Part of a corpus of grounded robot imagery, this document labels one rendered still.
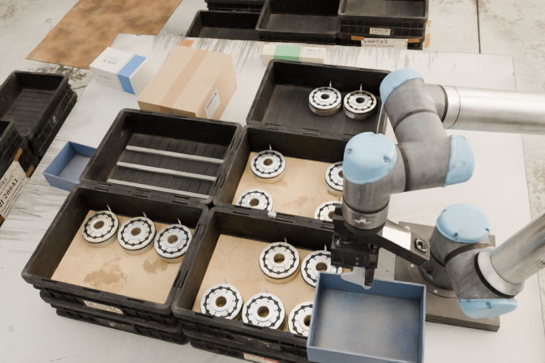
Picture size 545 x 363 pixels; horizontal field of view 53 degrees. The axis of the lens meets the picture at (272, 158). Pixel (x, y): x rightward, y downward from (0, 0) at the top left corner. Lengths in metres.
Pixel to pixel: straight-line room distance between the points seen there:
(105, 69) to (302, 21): 1.15
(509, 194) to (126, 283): 1.13
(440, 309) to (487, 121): 0.64
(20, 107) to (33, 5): 1.60
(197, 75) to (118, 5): 2.17
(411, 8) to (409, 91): 1.89
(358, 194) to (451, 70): 1.36
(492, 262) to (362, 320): 0.33
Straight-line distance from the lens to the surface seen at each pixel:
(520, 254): 1.21
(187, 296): 1.36
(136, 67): 2.12
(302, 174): 1.58
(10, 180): 2.45
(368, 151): 0.79
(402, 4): 2.81
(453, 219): 1.34
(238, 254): 1.45
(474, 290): 1.28
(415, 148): 0.83
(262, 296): 1.35
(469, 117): 0.96
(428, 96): 0.91
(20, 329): 1.70
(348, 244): 0.95
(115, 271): 1.51
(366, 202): 0.83
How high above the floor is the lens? 2.07
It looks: 50 degrees down
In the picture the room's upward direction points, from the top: 8 degrees counter-clockwise
